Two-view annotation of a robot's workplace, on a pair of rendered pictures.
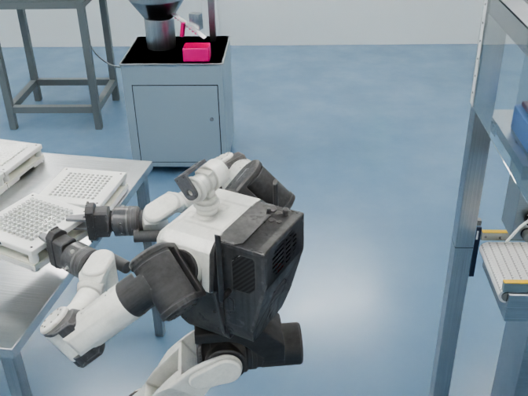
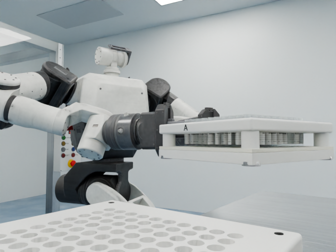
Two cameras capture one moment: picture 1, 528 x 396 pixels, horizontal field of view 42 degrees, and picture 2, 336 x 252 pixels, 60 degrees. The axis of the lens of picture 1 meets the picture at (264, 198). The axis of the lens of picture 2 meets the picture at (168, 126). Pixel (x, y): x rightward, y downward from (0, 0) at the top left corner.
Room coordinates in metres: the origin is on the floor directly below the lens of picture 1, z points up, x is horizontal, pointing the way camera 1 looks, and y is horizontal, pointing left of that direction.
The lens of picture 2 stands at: (2.30, 0.79, 1.03)
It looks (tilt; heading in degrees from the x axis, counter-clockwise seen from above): 3 degrees up; 205
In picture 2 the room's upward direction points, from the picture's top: straight up
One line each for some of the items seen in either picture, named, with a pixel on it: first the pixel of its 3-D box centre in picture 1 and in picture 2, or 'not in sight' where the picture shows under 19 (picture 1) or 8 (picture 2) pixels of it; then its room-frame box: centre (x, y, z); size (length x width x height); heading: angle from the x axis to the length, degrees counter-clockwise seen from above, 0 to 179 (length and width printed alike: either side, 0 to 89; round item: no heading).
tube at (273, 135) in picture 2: not in sight; (273, 136); (1.74, 0.75, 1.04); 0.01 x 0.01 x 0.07
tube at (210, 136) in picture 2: not in sight; (210, 137); (1.76, 0.63, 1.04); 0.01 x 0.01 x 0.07
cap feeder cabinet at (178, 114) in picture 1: (182, 104); not in sight; (4.20, 0.53, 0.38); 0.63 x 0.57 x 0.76; 87
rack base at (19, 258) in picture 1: (35, 236); (242, 152); (1.70, 0.68, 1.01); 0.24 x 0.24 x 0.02; 60
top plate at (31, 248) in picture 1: (32, 222); (241, 128); (1.70, 0.68, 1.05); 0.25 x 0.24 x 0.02; 150
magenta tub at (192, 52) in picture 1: (196, 52); not in sight; (4.00, 0.39, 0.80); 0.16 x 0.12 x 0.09; 87
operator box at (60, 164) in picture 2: not in sight; (67, 149); (0.89, -0.55, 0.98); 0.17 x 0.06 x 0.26; 177
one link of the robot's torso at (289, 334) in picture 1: (248, 339); (93, 182); (1.38, 0.05, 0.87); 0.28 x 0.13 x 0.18; 95
